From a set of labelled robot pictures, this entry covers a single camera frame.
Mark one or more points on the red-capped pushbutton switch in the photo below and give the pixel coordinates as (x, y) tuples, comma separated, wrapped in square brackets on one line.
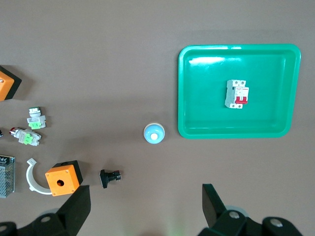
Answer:
[(25, 136)]

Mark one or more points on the black square pushbutton switch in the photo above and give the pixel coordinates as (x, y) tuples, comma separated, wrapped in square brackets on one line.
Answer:
[(108, 177)]

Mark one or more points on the metal mesh power supply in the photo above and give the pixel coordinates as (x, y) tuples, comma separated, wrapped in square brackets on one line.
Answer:
[(7, 177)]

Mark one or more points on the orange button box with hole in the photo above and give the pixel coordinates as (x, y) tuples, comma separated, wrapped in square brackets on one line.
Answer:
[(66, 175)]

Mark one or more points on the green-capped pushbutton switch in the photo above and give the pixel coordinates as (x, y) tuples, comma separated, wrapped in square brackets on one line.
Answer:
[(35, 119)]

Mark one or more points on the green plastic tray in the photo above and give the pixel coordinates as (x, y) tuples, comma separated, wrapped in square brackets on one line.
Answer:
[(206, 110)]

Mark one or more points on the white red circuit breaker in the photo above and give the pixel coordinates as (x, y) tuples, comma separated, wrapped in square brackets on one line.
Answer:
[(235, 94)]

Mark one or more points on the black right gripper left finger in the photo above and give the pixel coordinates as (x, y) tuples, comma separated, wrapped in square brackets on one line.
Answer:
[(73, 209)]

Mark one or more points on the orange black button box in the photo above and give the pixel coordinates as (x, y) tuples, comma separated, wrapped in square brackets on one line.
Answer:
[(6, 83)]

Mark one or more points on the white semicircular pipe clamp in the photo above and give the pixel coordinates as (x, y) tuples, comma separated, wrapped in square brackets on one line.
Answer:
[(30, 177)]

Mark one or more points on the light blue round button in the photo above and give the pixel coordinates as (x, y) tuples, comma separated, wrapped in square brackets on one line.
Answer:
[(153, 134)]

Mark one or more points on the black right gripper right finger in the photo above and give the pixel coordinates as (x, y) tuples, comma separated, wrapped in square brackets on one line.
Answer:
[(215, 209)]

